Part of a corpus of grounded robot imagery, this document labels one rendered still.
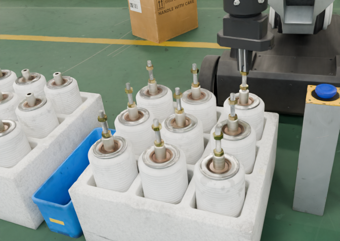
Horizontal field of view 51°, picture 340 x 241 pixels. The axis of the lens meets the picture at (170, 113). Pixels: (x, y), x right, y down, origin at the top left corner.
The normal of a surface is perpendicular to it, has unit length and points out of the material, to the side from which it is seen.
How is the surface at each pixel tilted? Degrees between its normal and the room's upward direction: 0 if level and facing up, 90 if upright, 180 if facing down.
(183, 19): 90
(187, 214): 0
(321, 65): 0
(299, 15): 60
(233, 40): 90
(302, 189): 90
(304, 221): 0
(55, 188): 88
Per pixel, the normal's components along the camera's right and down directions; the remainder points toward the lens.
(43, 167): 0.92, 0.12
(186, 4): 0.66, 0.35
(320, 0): -0.19, 0.95
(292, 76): -0.31, -0.19
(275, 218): -0.10, -0.83
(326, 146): -0.36, 0.54
